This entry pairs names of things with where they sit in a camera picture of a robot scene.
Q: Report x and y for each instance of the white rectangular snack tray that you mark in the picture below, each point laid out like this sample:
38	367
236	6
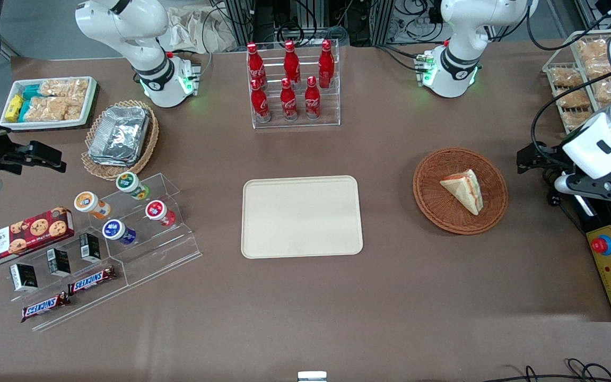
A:
90	103

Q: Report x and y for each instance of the clear bag of crackers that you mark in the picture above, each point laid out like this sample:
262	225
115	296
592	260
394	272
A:
593	55
566	77
573	98
577	119
609	89

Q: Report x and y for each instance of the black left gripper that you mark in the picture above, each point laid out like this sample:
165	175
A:
548	157

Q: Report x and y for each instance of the black equipment rack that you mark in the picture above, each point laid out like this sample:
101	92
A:
337	18

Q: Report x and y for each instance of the rice cracker pack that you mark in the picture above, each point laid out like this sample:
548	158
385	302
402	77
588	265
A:
67	87
51	109

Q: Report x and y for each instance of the blue lid yogurt cup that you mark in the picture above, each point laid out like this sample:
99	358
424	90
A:
115	229

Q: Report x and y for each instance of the red lid yogurt cup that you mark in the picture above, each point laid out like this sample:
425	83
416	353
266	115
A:
157	210

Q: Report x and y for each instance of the red cola bottle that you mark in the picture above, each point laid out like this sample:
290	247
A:
326	63
255	61
260	103
312	100
291	61
288	102

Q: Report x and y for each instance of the clear acrylic bottle rack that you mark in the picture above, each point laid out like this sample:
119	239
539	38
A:
332	106

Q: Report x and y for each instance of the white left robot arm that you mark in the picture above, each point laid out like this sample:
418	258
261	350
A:
459	32

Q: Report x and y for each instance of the small black carton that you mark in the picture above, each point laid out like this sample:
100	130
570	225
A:
90	247
59	261
23	277

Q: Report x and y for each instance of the triangle sandwich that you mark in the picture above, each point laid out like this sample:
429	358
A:
467	191

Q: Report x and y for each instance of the round brown wicker basket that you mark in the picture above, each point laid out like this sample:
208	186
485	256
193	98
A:
433	204

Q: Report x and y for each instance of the orange lid yogurt cup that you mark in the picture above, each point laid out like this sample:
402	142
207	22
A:
88	203

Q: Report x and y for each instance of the Snickers chocolate bar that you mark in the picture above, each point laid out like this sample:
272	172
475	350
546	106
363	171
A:
45	306
92	280

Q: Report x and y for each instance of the clear acrylic stepped display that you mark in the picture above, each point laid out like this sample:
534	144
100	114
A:
162	254

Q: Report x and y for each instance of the oval light wicker basket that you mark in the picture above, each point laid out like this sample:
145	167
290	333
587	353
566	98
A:
93	164

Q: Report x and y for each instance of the green lid yogurt cup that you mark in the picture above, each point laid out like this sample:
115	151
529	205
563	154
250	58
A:
129	184

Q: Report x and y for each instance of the stack of foil containers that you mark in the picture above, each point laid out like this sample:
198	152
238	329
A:
120	135

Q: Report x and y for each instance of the red Walkers cookie box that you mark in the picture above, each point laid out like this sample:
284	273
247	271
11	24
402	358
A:
24	236

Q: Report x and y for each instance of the yellow snack box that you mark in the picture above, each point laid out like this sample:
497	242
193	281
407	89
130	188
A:
12	107

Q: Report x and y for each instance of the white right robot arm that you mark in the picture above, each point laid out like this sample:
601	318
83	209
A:
125	26

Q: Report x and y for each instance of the crumpled white plastic bag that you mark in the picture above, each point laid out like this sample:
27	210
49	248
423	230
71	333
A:
189	29

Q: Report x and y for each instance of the beige plastic tray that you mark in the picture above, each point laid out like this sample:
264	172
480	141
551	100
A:
302	216

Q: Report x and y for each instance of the teal snack packet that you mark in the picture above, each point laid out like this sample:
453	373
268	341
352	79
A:
23	110
32	92

